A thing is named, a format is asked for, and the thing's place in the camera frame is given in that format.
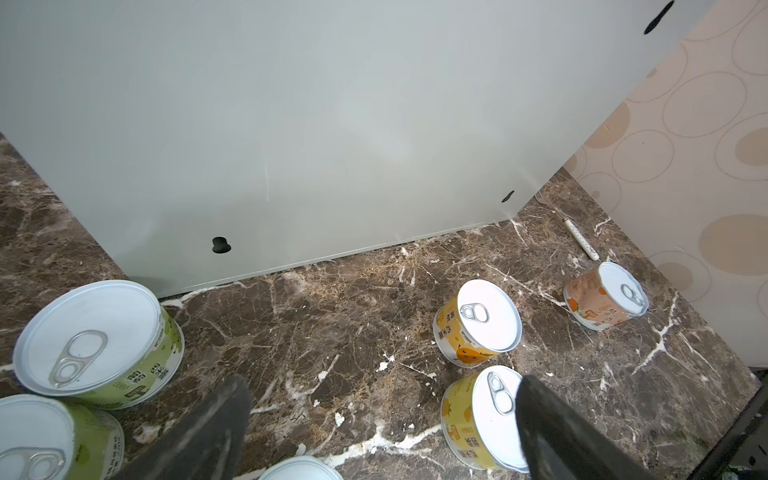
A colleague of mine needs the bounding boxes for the yellow can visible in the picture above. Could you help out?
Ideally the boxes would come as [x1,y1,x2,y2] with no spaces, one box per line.
[432,279,522,368]
[441,365,529,473]

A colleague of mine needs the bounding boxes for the black base frame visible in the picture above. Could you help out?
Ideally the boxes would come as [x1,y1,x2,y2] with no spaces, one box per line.
[688,376,767,479]

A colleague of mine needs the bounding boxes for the green can lower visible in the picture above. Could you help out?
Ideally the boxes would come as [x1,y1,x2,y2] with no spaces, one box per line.
[1,394,125,479]

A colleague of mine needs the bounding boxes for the grey metal cabinet box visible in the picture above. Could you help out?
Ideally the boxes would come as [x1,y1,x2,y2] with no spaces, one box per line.
[1,1,711,297]

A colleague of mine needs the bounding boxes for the green can upper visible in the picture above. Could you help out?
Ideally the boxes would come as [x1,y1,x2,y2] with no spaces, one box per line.
[13,280,185,410]

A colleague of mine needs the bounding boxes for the brown orange can front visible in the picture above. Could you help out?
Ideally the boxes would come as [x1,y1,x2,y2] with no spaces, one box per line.
[563,262,649,332]

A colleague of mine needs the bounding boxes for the teal can upper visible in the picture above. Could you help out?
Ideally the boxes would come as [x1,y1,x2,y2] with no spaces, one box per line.
[259,456,343,480]

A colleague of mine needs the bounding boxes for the green can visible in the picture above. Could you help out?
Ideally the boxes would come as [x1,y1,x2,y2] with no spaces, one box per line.
[1,394,125,479]
[13,280,185,410]

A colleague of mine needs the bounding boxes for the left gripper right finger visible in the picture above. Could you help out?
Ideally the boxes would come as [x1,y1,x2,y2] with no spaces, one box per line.
[516,376,653,479]

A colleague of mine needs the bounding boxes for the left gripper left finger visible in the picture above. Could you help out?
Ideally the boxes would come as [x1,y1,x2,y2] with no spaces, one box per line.
[115,376,251,480]

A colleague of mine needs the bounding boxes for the white handled fork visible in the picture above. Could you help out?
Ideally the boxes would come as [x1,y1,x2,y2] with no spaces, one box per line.
[563,218,600,261]

